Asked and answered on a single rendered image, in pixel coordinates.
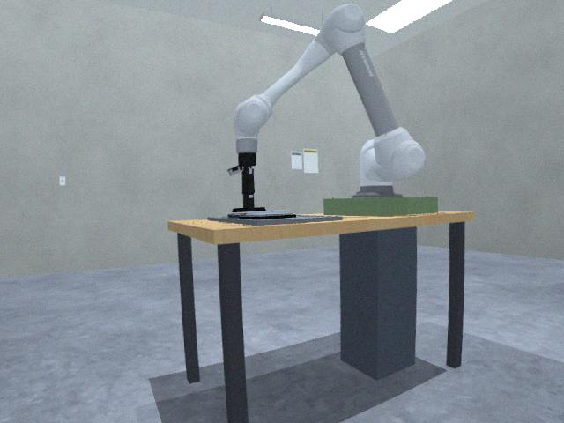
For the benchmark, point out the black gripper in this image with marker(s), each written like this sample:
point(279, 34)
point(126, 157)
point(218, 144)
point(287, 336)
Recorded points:
point(248, 160)

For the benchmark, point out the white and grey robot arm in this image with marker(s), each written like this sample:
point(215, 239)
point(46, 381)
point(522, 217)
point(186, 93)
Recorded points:
point(391, 156)

